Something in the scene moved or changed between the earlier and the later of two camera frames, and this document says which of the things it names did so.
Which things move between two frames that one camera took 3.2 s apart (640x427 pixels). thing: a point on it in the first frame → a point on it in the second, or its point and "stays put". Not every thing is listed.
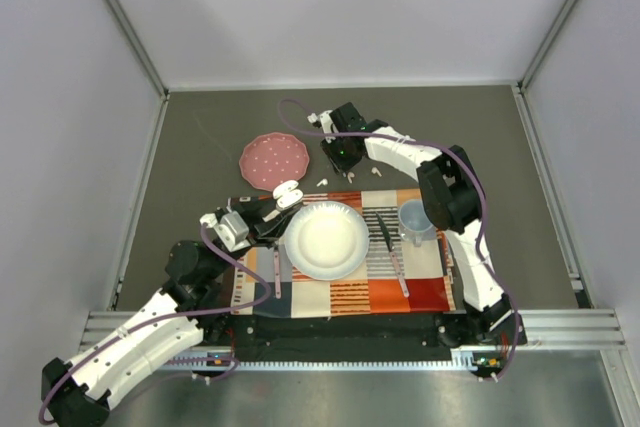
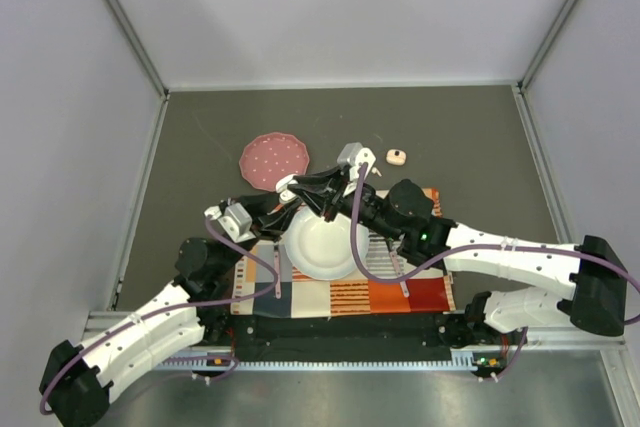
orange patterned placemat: [395, 276] stays put
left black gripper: [267, 231] stays put
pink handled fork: [277, 274] stays put
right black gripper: [340, 166] → [318, 196]
